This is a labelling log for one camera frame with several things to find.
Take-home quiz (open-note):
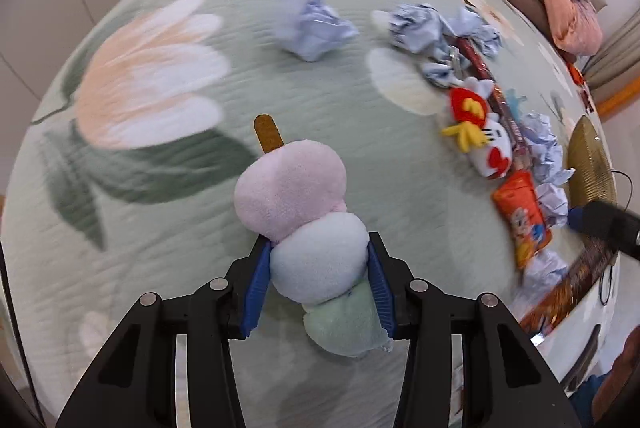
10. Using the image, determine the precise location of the floral green bedspread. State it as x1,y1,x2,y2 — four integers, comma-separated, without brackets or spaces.
0,0,622,428

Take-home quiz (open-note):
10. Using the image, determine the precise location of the orange snack bag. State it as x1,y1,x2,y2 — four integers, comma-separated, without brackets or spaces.
491,170,552,271

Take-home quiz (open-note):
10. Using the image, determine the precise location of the gold woven tray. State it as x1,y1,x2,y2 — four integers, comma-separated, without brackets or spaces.
567,116,617,207

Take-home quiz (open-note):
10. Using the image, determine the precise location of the red long snack package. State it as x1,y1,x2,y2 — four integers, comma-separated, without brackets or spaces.
456,35,532,169

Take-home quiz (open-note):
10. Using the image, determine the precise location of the long orange Naruto box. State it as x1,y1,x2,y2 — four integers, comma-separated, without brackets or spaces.
520,239,617,337

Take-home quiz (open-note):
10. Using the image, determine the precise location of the white red kitty plush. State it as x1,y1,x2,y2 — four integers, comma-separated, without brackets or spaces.
440,76,513,180

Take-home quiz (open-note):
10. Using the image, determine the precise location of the pastel dango plush toy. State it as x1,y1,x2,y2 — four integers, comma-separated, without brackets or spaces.
233,115,392,359

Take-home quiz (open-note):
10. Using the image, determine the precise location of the blue plaid hair bow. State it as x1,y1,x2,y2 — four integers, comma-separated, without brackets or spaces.
420,46,471,88

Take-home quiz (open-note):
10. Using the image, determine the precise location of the crumpled paper ball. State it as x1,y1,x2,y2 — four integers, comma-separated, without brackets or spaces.
388,4,454,54
271,0,359,62
520,113,575,186

